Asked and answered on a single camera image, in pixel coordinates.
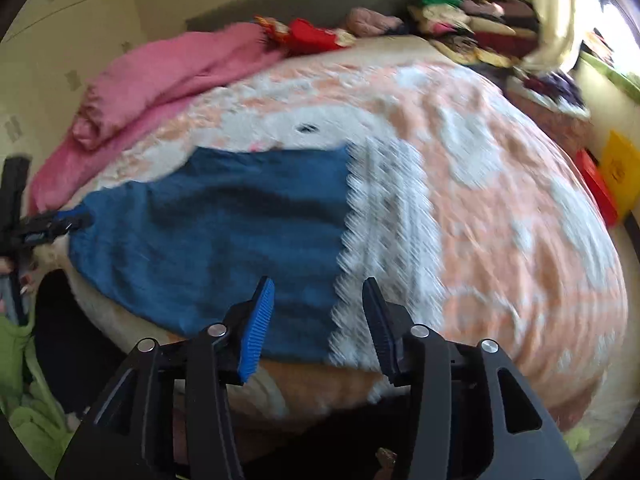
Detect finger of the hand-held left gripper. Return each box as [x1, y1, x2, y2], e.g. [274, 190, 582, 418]
[30, 209, 94, 227]
[21, 225, 71, 247]

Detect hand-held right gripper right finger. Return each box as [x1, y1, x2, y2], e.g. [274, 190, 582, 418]
[362, 276, 584, 480]

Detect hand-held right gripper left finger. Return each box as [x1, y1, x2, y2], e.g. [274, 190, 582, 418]
[55, 276, 276, 480]

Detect blue denim pants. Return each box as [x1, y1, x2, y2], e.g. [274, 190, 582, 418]
[67, 144, 354, 365]

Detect person's left forearm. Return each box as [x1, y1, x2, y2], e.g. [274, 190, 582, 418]
[0, 310, 76, 477]

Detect pink folded quilt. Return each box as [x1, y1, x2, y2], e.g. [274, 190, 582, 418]
[27, 22, 290, 213]

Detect peach white printed blanket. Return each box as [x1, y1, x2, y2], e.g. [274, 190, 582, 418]
[30, 55, 629, 433]

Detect cream wardrobe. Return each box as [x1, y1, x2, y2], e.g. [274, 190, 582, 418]
[0, 0, 147, 161]

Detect red patterned cloth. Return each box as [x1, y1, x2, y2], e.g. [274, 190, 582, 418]
[254, 16, 294, 47]

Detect yellow box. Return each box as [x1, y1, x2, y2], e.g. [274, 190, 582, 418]
[597, 130, 640, 212]

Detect red garment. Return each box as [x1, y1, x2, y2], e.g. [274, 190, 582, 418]
[287, 18, 357, 56]

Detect purple clothes pile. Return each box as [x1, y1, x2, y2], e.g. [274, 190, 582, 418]
[524, 70, 592, 117]

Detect pink fluffy garment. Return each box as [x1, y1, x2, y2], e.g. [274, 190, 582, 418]
[346, 7, 406, 38]

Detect stack of folded clothes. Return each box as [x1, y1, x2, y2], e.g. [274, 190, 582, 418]
[407, 0, 544, 69]

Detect grey bed headboard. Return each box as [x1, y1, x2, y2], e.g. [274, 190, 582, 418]
[186, 0, 419, 36]

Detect cream curtain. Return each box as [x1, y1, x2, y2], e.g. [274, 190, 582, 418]
[520, 0, 587, 77]

